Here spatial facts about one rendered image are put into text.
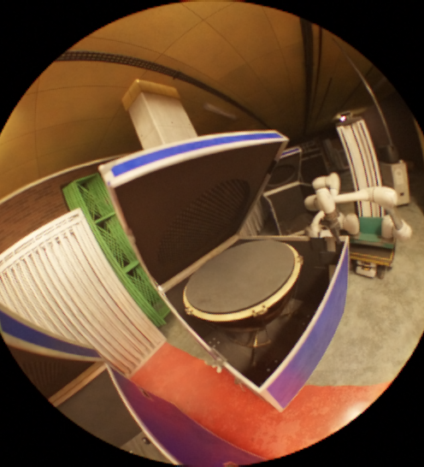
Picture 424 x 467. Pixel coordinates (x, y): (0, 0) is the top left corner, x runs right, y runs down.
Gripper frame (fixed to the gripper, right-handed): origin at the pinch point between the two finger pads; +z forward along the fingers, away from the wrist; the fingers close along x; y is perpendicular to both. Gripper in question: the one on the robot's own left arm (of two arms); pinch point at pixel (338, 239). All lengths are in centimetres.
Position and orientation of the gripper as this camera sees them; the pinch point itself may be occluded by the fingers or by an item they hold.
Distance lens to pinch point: 123.8
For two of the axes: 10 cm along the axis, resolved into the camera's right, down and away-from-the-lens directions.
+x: 7.4, -4.7, 4.8
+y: 4.6, -1.6, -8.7
